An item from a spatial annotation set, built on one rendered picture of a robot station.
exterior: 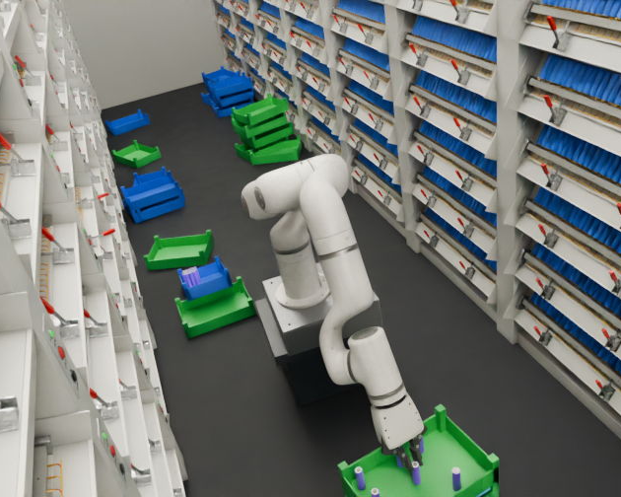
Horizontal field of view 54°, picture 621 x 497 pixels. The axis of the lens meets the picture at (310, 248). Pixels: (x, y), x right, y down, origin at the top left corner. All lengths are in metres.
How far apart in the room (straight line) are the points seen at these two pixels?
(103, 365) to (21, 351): 0.60
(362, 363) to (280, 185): 0.44
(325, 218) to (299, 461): 0.97
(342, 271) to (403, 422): 0.37
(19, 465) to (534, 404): 1.72
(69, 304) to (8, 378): 0.48
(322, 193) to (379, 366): 0.39
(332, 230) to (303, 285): 0.69
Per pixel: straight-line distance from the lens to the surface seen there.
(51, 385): 0.86
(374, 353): 1.32
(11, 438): 0.66
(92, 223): 1.95
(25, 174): 1.26
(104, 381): 1.31
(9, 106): 1.42
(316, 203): 1.27
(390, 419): 1.39
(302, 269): 1.90
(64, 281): 1.27
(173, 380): 2.42
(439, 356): 2.26
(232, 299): 2.71
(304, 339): 1.90
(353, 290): 1.28
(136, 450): 1.44
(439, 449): 1.58
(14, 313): 0.79
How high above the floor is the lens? 1.56
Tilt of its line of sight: 32 degrees down
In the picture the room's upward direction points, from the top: 11 degrees counter-clockwise
